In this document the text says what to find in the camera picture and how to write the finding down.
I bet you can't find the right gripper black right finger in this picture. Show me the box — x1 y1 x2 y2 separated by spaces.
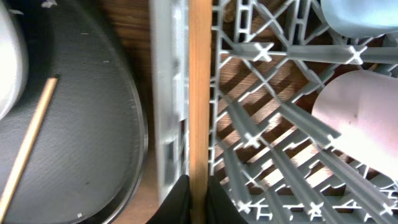
206 176 248 224

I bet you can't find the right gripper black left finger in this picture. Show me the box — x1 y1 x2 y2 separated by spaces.
146 175 191 224

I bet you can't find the wooden chopstick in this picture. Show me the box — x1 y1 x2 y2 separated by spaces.
1 77 59 223
189 0 212 223

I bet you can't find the pink cup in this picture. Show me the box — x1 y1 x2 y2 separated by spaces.
312 70 397 180

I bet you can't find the grey-green ceramic plate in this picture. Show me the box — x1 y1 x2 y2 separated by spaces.
1 1 29 118

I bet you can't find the light blue cup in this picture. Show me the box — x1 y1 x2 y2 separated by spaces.
320 0 397 38

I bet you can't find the grey dishwasher rack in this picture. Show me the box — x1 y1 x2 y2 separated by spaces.
148 0 398 224

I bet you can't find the round black tray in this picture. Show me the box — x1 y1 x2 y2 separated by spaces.
1 0 147 224

